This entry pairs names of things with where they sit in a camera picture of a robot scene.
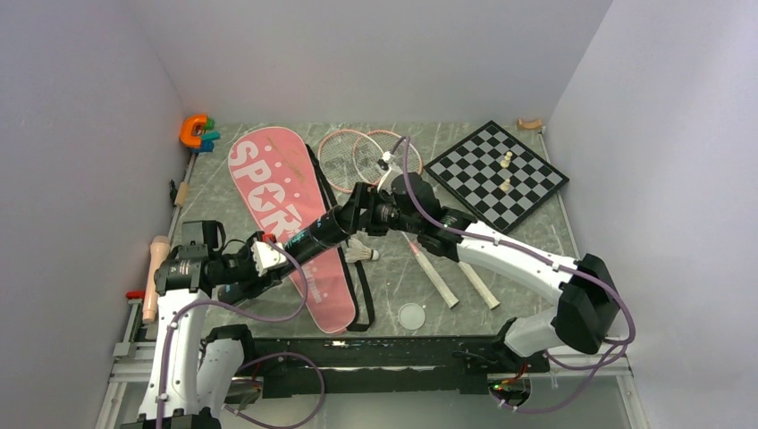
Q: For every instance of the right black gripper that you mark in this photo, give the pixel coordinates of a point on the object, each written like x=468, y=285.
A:
x=367, y=197

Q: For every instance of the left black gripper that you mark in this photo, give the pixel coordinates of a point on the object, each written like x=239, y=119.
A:
x=252, y=287

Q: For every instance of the white shuttlecock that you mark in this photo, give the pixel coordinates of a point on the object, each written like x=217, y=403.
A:
x=357, y=251

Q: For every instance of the black shuttlecock tube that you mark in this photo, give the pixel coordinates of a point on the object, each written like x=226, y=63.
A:
x=325, y=233

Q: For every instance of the clear tube lid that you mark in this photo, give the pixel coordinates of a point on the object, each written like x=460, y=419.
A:
x=411, y=316

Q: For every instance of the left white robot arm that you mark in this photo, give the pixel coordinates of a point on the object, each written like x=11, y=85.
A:
x=191, y=374

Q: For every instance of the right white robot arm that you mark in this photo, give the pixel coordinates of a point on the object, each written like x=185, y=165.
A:
x=584, y=298

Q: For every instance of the right pink badminton racket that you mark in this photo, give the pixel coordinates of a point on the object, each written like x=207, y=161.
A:
x=365, y=152

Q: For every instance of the pink badminton racket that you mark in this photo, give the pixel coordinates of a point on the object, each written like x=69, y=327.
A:
x=365, y=152
x=348, y=156

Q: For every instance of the left pink badminton racket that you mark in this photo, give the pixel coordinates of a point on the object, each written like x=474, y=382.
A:
x=348, y=156

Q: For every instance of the small wooden brush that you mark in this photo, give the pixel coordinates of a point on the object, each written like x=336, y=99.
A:
x=178, y=192

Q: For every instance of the black white chessboard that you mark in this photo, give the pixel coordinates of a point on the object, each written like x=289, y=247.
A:
x=471, y=171

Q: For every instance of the pink racket bag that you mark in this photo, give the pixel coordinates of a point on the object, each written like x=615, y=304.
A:
x=274, y=173

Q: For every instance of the white chess piece upper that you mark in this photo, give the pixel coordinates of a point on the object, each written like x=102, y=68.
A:
x=506, y=160

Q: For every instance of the red clamp knob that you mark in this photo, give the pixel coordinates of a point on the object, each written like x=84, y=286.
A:
x=135, y=294

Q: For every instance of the blue green toy blocks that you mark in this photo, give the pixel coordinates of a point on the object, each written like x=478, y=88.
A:
x=209, y=138

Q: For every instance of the wooden arch block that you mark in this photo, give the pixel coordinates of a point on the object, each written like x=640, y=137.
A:
x=524, y=124

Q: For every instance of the orange C toy block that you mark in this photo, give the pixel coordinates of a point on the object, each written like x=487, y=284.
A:
x=192, y=130

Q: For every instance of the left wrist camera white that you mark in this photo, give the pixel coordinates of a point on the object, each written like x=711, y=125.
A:
x=267, y=256

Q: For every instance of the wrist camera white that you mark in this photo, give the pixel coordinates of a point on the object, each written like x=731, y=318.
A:
x=267, y=256
x=389, y=169

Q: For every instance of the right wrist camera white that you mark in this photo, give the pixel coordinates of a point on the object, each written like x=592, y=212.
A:
x=389, y=169

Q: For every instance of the beige handle tool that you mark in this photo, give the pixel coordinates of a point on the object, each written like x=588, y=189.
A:
x=158, y=251

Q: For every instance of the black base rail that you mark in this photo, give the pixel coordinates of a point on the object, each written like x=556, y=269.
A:
x=468, y=364

